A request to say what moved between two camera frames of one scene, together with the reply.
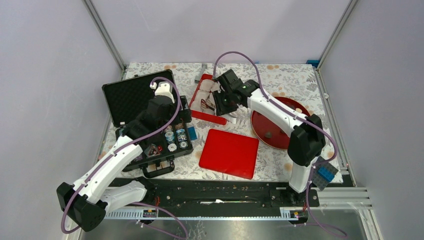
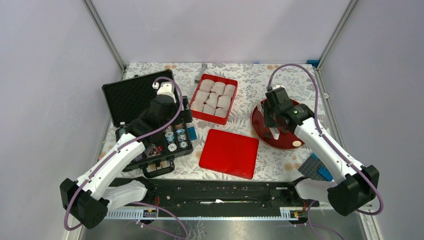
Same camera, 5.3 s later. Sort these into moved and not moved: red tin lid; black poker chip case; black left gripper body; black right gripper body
Moved: black right gripper body
Not moved: red tin lid; black poker chip case; black left gripper body
